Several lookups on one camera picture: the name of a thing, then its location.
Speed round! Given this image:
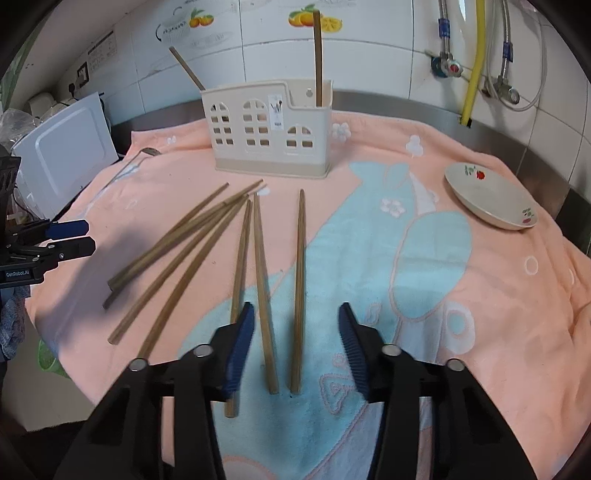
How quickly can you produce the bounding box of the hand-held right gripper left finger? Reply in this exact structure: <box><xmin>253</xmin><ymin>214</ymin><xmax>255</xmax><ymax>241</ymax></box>
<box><xmin>55</xmin><ymin>302</ymin><xmax>256</xmax><ymax>480</ymax></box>

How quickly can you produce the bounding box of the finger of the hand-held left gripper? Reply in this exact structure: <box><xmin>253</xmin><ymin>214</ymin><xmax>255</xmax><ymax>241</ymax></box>
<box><xmin>9</xmin><ymin>237</ymin><xmax>96</xmax><ymax>268</ymax></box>
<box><xmin>16</xmin><ymin>220</ymin><xmax>89</xmax><ymax>241</ymax></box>

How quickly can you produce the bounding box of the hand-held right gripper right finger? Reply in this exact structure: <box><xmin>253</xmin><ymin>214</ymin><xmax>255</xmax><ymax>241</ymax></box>
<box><xmin>338</xmin><ymin>302</ymin><xmax>539</xmax><ymax>480</ymax></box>

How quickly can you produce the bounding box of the wooden chopstick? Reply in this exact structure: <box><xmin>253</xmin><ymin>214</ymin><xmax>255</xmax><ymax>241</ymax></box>
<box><xmin>168</xmin><ymin>46</ymin><xmax>206</xmax><ymax>92</ymax></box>
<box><xmin>312</xmin><ymin>10</ymin><xmax>324</xmax><ymax>108</ymax></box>
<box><xmin>107</xmin><ymin>183</ymin><xmax>230</xmax><ymax>292</ymax></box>
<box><xmin>108</xmin><ymin>195</ymin><xmax>249</xmax><ymax>346</ymax></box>
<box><xmin>225</xmin><ymin>199</ymin><xmax>254</xmax><ymax>418</ymax></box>
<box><xmin>102</xmin><ymin>180</ymin><xmax>265</xmax><ymax>309</ymax></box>
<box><xmin>289</xmin><ymin>189</ymin><xmax>306</xmax><ymax>395</ymax></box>
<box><xmin>252</xmin><ymin>193</ymin><xmax>280</xmax><ymax>395</ymax></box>
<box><xmin>137</xmin><ymin>198</ymin><xmax>252</xmax><ymax>360</ymax></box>

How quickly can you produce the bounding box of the cream plastic cutlery holder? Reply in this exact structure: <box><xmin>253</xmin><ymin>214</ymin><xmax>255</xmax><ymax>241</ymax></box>
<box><xmin>201</xmin><ymin>79</ymin><xmax>333</xmax><ymax>180</ymax></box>

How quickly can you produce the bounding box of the white microwave oven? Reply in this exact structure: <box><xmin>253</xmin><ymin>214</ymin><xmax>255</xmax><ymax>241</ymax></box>
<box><xmin>10</xmin><ymin>91</ymin><xmax>120</xmax><ymax>221</ymax></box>

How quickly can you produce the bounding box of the green plastic object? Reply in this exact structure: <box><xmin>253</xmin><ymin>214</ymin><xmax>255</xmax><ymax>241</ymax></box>
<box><xmin>37</xmin><ymin>339</ymin><xmax>70</xmax><ymax>379</ymax></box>

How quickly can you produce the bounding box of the clear plastic bag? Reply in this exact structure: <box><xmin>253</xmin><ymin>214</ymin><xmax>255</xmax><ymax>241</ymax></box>
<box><xmin>0</xmin><ymin>108</ymin><xmax>42</xmax><ymax>145</ymax></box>

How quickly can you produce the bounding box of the pink printed towel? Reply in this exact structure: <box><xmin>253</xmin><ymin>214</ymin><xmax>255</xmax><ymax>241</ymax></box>
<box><xmin>23</xmin><ymin>111</ymin><xmax>587</xmax><ymax>480</ymax></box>

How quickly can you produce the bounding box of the white flower print bowl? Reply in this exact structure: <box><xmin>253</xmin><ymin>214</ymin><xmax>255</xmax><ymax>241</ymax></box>
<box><xmin>444</xmin><ymin>162</ymin><xmax>539</xmax><ymax>230</ymax></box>

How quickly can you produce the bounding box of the fruit basket tile sticker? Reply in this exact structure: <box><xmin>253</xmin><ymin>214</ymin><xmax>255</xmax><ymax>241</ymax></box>
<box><xmin>154</xmin><ymin>7</ymin><xmax>215</xmax><ymax>44</ymax></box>

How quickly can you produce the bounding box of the metal water valve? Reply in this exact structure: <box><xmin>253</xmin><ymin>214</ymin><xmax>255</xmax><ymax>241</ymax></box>
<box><xmin>480</xmin><ymin>74</ymin><xmax>522</xmax><ymax>106</ymax></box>

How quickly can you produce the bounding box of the orange fruit tile sticker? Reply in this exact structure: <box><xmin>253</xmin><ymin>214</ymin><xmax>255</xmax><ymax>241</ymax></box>
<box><xmin>287</xmin><ymin>4</ymin><xmax>342</xmax><ymax>34</ymax></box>

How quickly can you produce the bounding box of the printed wall label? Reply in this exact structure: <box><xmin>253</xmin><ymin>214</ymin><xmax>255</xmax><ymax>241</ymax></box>
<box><xmin>88</xmin><ymin>30</ymin><xmax>115</xmax><ymax>70</ymax></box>

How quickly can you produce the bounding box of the water valve with red handle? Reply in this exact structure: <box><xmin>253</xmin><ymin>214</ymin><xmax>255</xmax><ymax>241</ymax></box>
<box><xmin>425</xmin><ymin>50</ymin><xmax>464</xmax><ymax>78</ymax></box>

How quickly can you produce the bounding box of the yellow hose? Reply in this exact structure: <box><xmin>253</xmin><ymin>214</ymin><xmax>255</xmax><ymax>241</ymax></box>
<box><xmin>459</xmin><ymin>0</ymin><xmax>486</xmax><ymax>129</ymax></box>

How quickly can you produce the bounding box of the braided metal hose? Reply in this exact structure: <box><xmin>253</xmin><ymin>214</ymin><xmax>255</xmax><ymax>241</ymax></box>
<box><xmin>499</xmin><ymin>0</ymin><xmax>514</xmax><ymax>79</ymax></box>
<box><xmin>438</xmin><ymin>0</ymin><xmax>455</xmax><ymax>58</ymax></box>

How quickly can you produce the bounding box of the thin white hose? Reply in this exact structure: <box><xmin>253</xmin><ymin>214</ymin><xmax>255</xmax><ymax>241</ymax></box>
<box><xmin>487</xmin><ymin>0</ymin><xmax>549</xmax><ymax>112</ymax></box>

